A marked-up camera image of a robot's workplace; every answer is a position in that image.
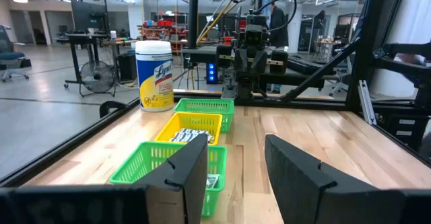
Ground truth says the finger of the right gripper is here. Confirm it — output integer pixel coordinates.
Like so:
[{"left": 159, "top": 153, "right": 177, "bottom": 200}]
[
  {"left": 234, "top": 48, "right": 252, "bottom": 74},
  {"left": 252, "top": 50, "right": 269, "bottom": 74}
]

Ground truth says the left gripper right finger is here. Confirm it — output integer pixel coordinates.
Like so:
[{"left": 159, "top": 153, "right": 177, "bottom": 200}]
[{"left": 265, "top": 135, "right": 381, "bottom": 224}]

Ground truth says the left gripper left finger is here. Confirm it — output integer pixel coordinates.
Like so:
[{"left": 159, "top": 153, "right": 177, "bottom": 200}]
[{"left": 134, "top": 133, "right": 209, "bottom": 224}]

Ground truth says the black power box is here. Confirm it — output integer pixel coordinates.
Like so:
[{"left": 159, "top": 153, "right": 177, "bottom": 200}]
[{"left": 181, "top": 46, "right": 220, "bottom": 85}]

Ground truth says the green plastic basket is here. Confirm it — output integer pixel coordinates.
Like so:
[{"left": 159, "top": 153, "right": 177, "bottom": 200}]
[
  {"left": 108, "top": 141, "right": 228, "bottom": 217},
  {"left": 173, "top": 98, "right": 236, "bottom": 133}
]

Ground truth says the yellow plastic basket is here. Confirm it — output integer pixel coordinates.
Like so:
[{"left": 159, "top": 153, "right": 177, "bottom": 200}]
[{"left": 154, "top": 112, "right": 224, "bottom": 147}]

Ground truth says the grey office chair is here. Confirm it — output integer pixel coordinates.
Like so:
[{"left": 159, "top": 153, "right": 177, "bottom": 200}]
[{"left": 328, "top": 67, "right": 353, "bottom": 98}]

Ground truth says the black pole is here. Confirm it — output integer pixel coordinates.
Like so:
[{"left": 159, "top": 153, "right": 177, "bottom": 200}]
[{"left": 187, "top": 0, "right": 200, "bottom": 49}]

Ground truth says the red parts shelf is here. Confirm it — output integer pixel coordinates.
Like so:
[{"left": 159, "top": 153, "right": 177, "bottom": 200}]
[{"left": 137, "top": 10, "right": 189, "bottom": 53}]

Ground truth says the yellow Lysol wipes canister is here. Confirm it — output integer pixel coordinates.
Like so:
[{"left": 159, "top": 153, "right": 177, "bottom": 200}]
[{"left": 135, "top": 40, "right": 175, "bottom": 113}]

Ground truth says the silver aluminium bar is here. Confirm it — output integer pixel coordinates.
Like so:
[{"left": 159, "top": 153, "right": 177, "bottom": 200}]
[{"left": 357, "top": 79, "right": 378, "bottom": 126}]

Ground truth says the black computer tower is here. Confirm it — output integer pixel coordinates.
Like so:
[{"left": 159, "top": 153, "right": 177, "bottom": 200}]
[{"left": 117, "top": 52, "right": 138, "bottom": 83}]

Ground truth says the black drawer unit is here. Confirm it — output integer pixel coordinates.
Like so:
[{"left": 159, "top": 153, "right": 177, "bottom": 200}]
[{"left": 372, "top": 104, "right": 430, "bottom": 151}]

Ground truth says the black floor fan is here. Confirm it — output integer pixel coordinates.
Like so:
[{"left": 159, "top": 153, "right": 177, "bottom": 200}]
[{"left": 79, "top": 59, "right": 117, "bottom": 98}]

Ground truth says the black standing desk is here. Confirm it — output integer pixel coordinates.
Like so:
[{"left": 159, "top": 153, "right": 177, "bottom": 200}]
[{"left": 55, "top": 32, "right": 141, "bottom": 89}]

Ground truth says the black desk monitor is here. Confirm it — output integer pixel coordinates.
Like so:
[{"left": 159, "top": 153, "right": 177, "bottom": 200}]
[{"left": 70, "top": 0, "right": 110, "bottom": 33}]

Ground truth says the blue office chair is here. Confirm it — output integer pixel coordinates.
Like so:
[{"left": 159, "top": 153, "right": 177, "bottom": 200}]
[{"left": 0, "top": 24, "right": 32, "bottom": 83}]

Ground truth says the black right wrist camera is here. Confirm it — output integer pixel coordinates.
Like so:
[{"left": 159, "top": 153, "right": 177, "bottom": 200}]
[{"left": 242, "top": 13, "right": 270, "bottom": 48}]

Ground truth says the black aluminium table frame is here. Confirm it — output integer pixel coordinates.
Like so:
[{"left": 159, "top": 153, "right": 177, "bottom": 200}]
[{"left": 0, "top": 0, "right": 431, "bottom": 188}]

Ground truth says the yellow cable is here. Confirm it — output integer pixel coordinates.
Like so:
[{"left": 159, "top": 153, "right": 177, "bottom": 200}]
[{"left": 195, "top": 0, "right": 248, "bottom": 46}]

